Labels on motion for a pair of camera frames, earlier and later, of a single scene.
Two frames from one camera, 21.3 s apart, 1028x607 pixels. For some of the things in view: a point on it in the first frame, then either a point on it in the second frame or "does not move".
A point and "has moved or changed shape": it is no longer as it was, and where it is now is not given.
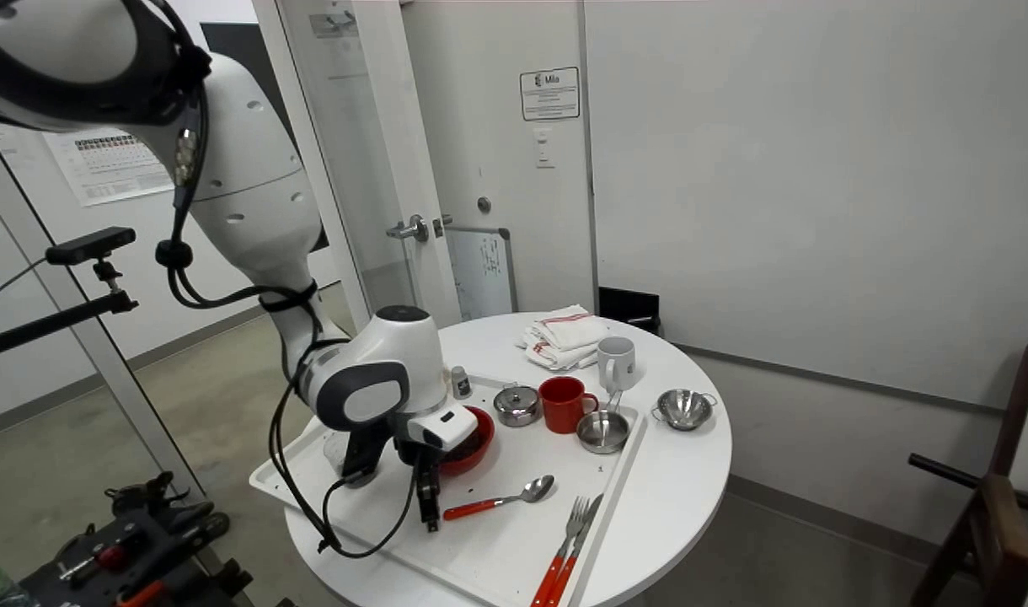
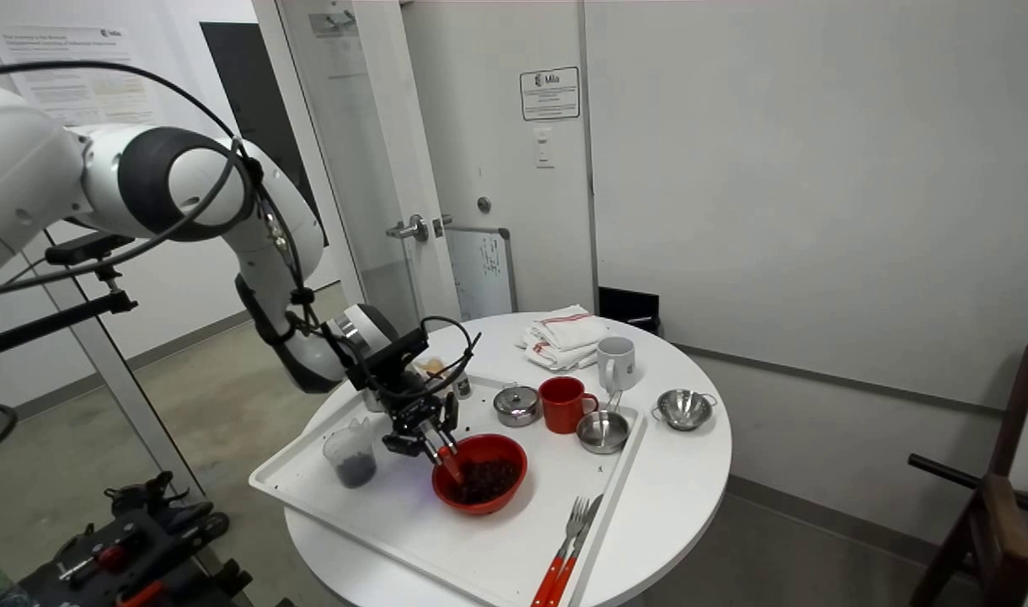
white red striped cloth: (564, 337) does not move
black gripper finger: (431, 494) -> (435, 439)
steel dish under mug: (600, 433) does not move
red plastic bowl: (476, 449) has moved or changed shape
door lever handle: (414, 228) does not move
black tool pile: (146, 553) does not move
